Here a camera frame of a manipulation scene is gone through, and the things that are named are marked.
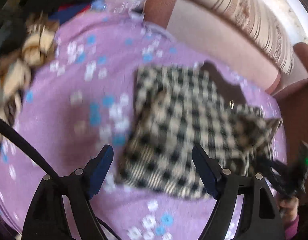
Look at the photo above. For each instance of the brown wooden bed frame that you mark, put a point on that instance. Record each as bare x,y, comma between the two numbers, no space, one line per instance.
292,98

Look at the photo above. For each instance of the person's right hand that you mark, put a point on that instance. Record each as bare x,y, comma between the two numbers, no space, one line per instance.
290,217

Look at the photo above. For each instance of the black cream checked jacket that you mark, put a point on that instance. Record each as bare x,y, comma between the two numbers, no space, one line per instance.
178,108

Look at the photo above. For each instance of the striped floral pillow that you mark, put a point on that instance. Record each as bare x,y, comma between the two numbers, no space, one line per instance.
255,19

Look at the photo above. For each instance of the beige brown crumpled clothes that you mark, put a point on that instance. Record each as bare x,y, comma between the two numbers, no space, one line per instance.
25,46

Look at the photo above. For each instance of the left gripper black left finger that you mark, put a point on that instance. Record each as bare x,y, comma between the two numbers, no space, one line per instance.
46,217

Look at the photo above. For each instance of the pink quilted headboard cushion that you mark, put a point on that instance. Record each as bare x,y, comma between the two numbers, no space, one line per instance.
208,33

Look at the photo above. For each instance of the blue red clothes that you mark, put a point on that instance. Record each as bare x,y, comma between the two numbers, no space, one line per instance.
67,12

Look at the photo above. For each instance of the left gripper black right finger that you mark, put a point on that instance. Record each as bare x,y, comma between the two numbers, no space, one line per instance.
259,216

